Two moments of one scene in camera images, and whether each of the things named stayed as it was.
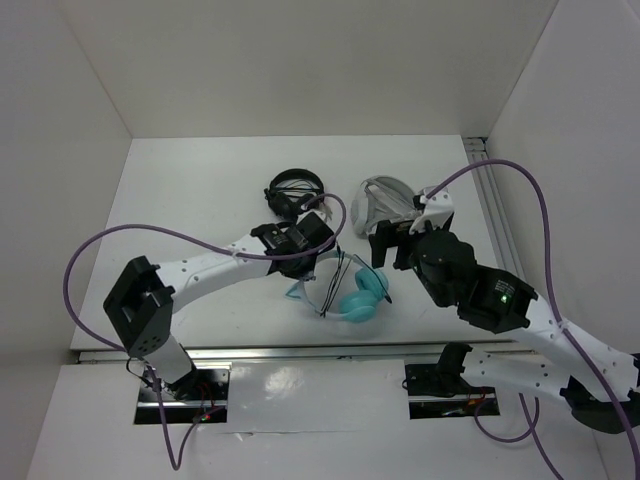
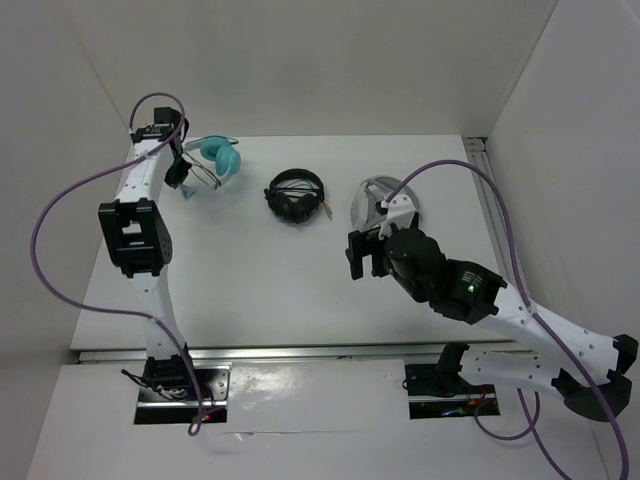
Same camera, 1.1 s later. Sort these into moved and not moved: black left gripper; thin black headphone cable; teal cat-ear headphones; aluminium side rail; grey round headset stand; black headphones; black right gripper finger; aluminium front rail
Moved: black left gripper; teal cat-ear headphones; black right gripper finger; thin black headphone cable
Not moved: black headphones; aluminium front rail; aluminium side rail; grey round headset stand
